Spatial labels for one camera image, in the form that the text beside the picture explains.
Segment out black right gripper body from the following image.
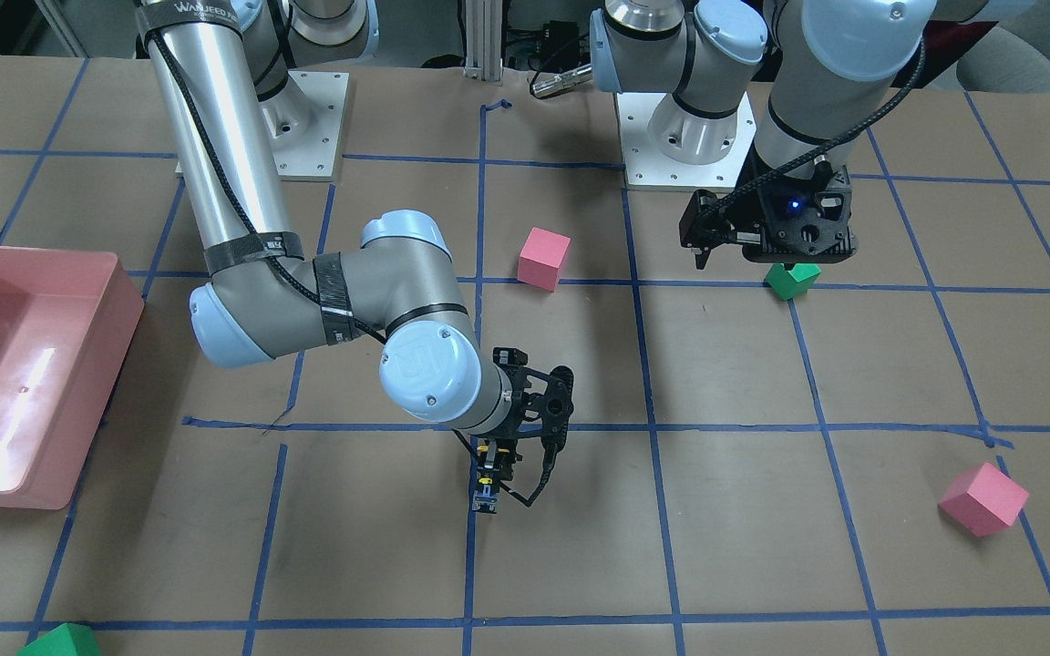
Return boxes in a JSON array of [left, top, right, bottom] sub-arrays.
[[466, 405, 536, 483]]

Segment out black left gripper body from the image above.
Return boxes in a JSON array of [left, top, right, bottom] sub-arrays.
[[716, 150, 818, 261]]

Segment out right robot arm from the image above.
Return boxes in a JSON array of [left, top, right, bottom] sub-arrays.
[[135, 1, 529, 511]]

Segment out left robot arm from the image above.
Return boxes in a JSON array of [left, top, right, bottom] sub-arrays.
[[588, 1, 936, 270]]

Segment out green foam cube near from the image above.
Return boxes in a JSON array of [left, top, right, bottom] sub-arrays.
[[764, 264, 822, 302]]

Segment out green foam cube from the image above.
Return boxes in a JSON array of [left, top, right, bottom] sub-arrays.
[[764, 264, 822, 302], [17, 623, 103, 656]]

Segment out pink foam cube centre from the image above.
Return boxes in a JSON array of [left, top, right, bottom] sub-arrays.
[[516, 227, 571, 293]]

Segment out pink foam cube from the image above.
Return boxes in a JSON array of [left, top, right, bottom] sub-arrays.
[[938, 462, 1030, 538], [516, 227, 571, 293]]

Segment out green foam cube far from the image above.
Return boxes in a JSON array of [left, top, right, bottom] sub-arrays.
[[17, 623, 103, 656]]

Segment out pink plastic bin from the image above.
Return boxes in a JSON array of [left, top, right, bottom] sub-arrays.
[[0, 246, 143, 509]]

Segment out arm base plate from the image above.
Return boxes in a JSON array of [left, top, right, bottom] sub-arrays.
[[615, 93, 756, 194], [174, 71, 350, 181]]

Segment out aluminium frame post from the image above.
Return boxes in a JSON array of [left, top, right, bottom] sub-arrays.
[[461, 0, 507, 86]]

